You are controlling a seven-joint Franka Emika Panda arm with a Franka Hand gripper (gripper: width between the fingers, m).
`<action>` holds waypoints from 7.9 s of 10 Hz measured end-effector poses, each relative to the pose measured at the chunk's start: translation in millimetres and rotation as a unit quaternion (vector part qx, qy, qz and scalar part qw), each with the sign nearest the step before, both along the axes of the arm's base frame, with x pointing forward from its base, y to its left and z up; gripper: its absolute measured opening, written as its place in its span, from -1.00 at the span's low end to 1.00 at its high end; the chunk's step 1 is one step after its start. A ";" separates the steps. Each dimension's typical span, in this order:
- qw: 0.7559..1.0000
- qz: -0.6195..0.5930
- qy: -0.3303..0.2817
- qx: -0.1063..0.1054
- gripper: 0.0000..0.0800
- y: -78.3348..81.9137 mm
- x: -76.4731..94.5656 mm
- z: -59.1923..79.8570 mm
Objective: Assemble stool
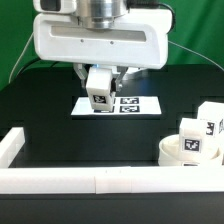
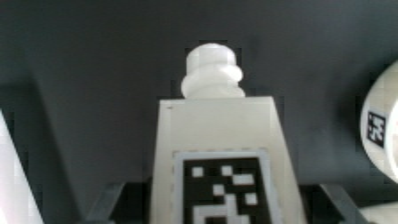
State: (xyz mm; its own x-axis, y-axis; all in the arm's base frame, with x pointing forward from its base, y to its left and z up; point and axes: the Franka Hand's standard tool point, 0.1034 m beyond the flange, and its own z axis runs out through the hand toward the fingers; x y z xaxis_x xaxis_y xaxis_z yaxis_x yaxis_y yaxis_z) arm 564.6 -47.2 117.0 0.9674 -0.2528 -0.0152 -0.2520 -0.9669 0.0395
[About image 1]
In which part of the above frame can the white marker tag board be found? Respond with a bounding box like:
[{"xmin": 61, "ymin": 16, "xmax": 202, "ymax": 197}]
[{"xmin": 71, "ymin": 96, "xmax": 162, "ymax": 116}]

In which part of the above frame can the white U-shaped fence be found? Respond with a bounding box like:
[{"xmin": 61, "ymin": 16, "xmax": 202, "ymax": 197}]
[{"xmin": 0, "ymin": 127, "xmax": 224, "ymax": 194}]

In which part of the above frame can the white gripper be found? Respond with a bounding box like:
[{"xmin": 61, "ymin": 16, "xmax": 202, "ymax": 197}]
[{"xmin": 33, "ymin": 9, "xmax": 170, "ymax": 94}]

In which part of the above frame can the white round stool seat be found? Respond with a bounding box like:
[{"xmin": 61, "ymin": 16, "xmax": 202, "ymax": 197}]
[{"xmin": 158, "ymin": 134, "xmax": 223, "ymax": 167}]

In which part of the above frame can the black cable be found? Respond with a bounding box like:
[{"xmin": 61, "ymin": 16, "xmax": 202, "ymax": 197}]
[{"xmin": 15, "ymin": 57, "xmax": 61, "ymax": 78}]

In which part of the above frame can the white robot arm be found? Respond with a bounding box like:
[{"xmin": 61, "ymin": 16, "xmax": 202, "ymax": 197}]
[{"xmin": 33, "ymin": 0, "xmax": 173, "ymax": 105}]

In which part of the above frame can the white cable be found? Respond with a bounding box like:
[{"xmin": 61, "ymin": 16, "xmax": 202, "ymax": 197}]
[{"xmin": 7, "ymin": 31, "xmax": 36, "ymax": 84}]

